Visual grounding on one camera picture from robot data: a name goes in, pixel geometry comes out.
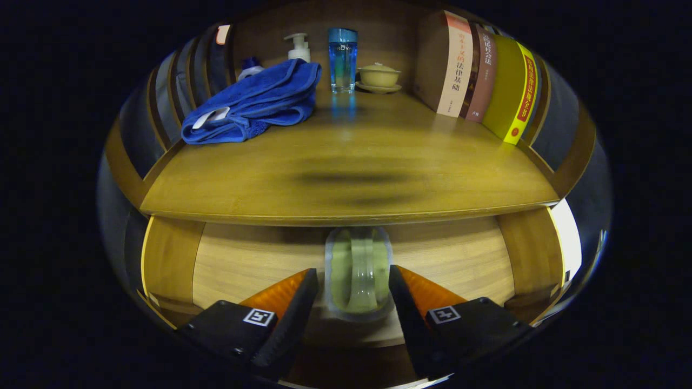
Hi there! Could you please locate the white board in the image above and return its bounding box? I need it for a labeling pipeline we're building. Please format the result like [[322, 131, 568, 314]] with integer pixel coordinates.
[[549, 199, 583, 281]]

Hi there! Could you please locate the beige book with orange spine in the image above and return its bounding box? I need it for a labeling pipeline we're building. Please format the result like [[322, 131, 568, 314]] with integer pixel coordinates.
[[414, 10, 474, 118]]

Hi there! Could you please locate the blue glass bottle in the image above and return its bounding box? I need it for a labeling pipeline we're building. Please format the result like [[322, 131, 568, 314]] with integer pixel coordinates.
[[328, 28, 358, 94]]

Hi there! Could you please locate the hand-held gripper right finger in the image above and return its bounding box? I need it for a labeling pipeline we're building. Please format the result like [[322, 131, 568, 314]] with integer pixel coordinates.
[[388, 265, 533, 381]]

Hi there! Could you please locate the wooden countertop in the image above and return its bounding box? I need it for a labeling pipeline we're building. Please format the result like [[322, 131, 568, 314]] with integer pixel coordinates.
[[139, 89, 560, 226]]

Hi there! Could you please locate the brown book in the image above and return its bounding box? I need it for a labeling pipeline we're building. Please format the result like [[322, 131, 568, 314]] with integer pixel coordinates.
[[460, 23, 498, 123]]

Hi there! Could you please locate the green scrub brush white sponge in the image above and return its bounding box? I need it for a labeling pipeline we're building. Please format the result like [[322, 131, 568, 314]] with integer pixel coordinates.
[[324, 227, 394, 323]]

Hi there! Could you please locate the small white bottle blue cap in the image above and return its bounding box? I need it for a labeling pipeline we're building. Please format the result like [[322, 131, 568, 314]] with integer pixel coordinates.
[[238, 57, 264, 82]]

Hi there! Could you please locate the white pump bottle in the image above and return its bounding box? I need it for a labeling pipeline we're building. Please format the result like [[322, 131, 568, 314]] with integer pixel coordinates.
[[284, 33, 311, 63]]

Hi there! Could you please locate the folded blue towel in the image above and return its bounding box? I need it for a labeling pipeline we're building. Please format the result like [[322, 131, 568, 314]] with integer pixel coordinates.
[[181, 58, 323, 145]]

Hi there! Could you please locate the yellow book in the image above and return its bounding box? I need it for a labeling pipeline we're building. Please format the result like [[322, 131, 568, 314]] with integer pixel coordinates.
[[483, 35, 538, 145]]

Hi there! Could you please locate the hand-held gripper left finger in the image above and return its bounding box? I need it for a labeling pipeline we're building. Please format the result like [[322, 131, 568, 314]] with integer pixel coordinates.
[[181, 267, 320, 381]]

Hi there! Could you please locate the yellow lidded teacup with saucer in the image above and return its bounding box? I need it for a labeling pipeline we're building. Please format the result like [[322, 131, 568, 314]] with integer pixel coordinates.
[[355, 63, 402, 95]]

